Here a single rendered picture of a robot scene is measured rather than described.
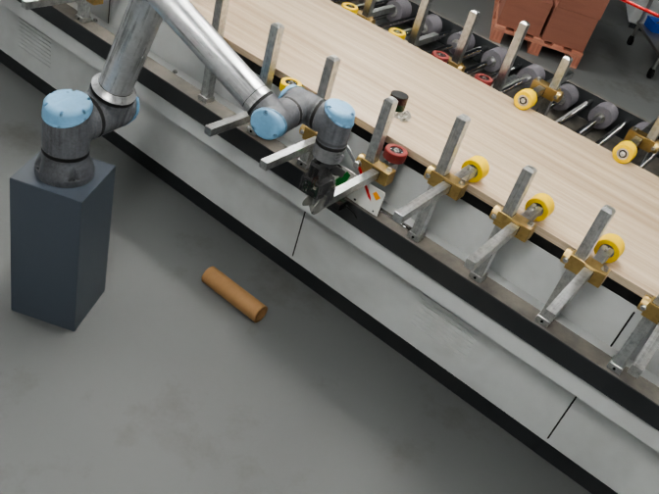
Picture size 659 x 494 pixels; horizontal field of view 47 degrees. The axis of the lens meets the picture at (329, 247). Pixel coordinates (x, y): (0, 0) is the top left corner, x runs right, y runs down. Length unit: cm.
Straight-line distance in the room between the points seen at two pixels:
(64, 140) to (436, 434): 168
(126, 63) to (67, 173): 41
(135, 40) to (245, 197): 111
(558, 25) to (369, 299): 408
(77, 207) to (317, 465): 118
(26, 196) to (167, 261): 84
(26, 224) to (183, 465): 96
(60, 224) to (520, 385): 172
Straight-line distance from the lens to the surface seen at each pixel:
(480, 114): 307
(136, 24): 241
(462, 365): 298
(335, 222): 275
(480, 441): 300
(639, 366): 207
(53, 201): 260
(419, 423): 294
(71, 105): 252
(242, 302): 305
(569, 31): 672
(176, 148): 355
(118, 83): 255
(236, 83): 205
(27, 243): 277
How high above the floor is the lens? 213
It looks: 37 degrees down
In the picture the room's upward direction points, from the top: 18 degrees clockwise
